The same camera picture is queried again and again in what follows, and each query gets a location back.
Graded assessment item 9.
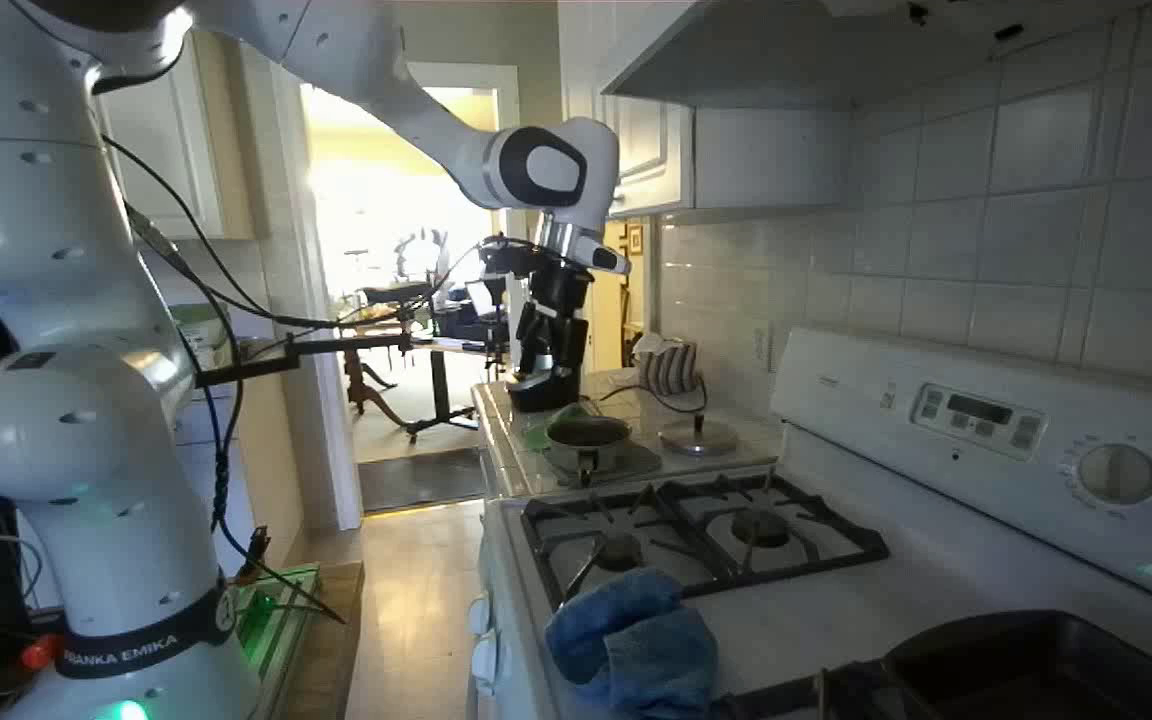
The black burner grate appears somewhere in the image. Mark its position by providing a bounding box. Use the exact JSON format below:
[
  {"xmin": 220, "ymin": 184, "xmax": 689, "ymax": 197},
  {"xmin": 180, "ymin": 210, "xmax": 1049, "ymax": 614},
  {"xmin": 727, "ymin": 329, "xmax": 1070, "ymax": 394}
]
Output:
[
  {"xmin": 651, "ymin": 666, "xmax": 902, "ymax": 720},
  {"xmin": 515, "ymin": 471, "xmax": 893, "ymax": 626}
]

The round white stove dial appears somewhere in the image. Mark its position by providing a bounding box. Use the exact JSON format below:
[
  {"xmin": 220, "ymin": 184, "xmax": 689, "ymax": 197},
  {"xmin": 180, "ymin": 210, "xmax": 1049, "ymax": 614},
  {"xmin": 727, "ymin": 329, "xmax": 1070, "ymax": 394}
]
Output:
[{"xmin": 1073, "ymin": 438, "xmax": 1152, "ymax": 509}]

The metal saucepan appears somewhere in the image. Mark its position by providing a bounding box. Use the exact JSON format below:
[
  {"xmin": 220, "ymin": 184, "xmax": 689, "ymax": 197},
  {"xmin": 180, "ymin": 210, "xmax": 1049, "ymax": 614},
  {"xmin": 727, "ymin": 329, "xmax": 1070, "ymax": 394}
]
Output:
[{"xmin": 544, "ymin": 401, "xmax": 635, "ymax": 488}]

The striped kitchen cloth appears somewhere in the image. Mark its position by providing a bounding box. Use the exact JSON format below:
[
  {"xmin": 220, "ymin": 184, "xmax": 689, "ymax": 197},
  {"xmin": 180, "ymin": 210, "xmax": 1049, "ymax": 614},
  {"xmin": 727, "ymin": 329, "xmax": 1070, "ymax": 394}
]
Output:
[{"xmin": 633, "ymin": 332, "xmax": 716, "ymax": 410}]

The orange knob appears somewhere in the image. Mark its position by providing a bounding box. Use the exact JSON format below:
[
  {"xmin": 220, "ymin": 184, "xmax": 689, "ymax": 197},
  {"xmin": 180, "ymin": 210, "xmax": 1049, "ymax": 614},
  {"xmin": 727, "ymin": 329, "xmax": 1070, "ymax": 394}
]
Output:
[{"xmin": 12, "ymin": 632, "xmax": 67, "ymax": 676}]

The white wall outlet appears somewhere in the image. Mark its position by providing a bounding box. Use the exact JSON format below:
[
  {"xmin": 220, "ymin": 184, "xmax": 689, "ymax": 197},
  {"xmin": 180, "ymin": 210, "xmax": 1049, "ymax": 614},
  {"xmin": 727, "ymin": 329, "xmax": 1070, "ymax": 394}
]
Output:
[{"xmin": 750, "ymin": 317, "xmax": 782, "ymax": 377}]

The dark floor mat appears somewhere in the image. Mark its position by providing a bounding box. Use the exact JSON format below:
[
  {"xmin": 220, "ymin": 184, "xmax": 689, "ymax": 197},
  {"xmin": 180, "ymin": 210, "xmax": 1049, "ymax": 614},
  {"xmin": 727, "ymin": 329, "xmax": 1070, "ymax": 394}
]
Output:
[{"xmin": 355, "ymin": 446, "xmax": 487, "ymax": 522}]

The black blender base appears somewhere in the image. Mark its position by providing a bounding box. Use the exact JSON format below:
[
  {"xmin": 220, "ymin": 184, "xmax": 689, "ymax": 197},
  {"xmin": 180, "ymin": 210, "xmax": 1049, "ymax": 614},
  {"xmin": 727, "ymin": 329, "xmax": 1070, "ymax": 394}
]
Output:
[{"xmin": 510, "ymin": 373, "xmax": 587, "ymax": 416}]

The white range hood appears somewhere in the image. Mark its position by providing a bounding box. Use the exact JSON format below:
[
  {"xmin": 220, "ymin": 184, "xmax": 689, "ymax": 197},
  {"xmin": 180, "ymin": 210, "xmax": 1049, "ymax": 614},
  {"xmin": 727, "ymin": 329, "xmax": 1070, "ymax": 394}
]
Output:
[{"xmin": 599, "ymin": 0, "xmax": 1152, "ymax": 112}]

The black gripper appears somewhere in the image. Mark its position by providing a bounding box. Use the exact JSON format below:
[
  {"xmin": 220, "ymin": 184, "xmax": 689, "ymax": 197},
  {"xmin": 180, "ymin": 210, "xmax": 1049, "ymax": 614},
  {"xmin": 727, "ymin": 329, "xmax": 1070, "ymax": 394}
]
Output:
[{"xmin": 478, "ymin": 233, "xmax": 603, "ymax": 379}]

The white upper cabinet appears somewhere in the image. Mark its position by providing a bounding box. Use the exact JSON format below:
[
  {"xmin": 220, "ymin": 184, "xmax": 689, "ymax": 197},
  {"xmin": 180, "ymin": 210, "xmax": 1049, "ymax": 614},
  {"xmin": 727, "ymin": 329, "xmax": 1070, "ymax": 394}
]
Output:
[{"xmin": 554, "ymin": 0, "xmax": 858, "ymax": 222}]

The dark dining furniture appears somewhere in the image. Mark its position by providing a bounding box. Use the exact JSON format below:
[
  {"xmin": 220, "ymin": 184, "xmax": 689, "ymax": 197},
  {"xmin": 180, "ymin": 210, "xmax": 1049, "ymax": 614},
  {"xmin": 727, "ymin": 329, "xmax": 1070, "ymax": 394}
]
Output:
[{"xmin": 334, "ymin": 225, "xmax": 487, "ymax": 449}]

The green lit base platform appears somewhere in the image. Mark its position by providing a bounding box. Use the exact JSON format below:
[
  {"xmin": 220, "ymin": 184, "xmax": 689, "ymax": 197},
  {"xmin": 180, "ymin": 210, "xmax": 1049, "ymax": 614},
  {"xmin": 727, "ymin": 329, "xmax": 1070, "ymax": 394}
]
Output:
[{"xmin": 229, "ymin": 562, "xmax": 327, "ymax": 687}]

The green cloth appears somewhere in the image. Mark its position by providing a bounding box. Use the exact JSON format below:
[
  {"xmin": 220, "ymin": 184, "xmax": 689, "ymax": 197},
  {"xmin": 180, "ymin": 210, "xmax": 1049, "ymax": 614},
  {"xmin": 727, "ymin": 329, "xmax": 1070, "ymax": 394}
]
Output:
[{"xmin": 522, "ymin": 412, "xmax": 564, "ymax": 453}]

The blue towel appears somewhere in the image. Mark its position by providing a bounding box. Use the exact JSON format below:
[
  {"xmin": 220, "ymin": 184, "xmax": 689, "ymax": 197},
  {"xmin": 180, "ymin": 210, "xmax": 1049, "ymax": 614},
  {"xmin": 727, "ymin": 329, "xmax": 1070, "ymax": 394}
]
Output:
[{"xmin": 544, "ymin": 571, "xmax": 726, "ymax": 720}]

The white gas stove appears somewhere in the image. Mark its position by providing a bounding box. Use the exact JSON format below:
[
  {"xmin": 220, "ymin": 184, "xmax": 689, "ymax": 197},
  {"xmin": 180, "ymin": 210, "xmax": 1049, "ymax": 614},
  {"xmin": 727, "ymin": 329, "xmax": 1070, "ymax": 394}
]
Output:
[{"xmin": 468, "ymin": 325, "xmax": 1152, "ymax": 720}]

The black camera mount rod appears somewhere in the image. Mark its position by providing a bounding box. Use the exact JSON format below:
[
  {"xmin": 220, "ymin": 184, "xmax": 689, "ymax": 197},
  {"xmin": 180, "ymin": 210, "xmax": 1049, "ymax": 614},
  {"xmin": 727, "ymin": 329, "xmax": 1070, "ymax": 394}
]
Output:
[{"xmin": 193, "ymin": 325, "xmax": 473, "ymax": 394}]

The metal pot lid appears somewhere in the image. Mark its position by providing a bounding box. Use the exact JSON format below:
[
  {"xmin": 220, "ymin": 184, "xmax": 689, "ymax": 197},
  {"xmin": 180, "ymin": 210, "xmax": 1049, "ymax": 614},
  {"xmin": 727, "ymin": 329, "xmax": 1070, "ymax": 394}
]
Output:
[{"xmin": 658, "ymin": 412, "xmax": 744, "ymax": 462}]

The white hallway cabinet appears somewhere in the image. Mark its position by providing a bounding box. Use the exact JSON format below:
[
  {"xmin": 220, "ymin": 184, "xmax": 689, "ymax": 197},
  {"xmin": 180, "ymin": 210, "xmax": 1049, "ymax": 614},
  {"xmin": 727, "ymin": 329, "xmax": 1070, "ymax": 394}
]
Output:
[{"xmin": 92, "ymin": 34, "xmax": 266, "ymax": 250}]

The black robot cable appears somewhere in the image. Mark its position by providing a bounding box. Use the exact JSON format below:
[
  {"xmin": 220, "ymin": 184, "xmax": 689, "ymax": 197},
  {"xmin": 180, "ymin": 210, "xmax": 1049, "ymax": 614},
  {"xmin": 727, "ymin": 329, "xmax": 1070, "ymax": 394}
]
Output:
[
  {"xmin": 119, "ymin": 197, "xmax": 353, "ymax": 630},
  {"xmin": 96, "ymin": 128, "xmax": 487, "ymax": 335}
]

